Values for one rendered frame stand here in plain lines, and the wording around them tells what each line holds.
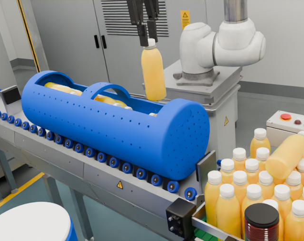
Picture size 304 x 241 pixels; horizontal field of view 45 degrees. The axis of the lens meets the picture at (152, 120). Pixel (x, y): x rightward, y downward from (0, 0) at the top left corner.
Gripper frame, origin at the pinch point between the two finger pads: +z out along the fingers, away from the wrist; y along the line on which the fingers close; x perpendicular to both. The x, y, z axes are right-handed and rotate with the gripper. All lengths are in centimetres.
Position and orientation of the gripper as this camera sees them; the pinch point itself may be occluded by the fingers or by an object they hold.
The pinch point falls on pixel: (147, 33)
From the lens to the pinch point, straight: 119.7
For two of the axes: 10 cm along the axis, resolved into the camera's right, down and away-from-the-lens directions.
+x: 7.5, 2.0, -6.4
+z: 1.4, 8.8, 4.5
